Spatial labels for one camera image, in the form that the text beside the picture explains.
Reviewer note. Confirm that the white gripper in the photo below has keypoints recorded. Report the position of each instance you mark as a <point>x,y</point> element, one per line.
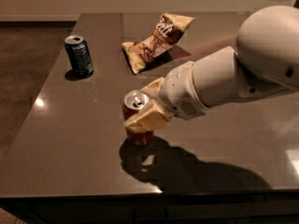
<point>177,88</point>

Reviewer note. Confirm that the red coke can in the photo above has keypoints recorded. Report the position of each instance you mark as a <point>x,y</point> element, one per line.
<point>134,103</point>

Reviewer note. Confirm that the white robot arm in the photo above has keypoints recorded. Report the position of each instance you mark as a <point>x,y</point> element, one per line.
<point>264,62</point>

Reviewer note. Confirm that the brown chip bag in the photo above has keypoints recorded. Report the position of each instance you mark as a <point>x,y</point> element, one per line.
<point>168,31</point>

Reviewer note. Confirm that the blue soda can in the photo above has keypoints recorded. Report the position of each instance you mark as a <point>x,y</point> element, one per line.
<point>79,56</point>

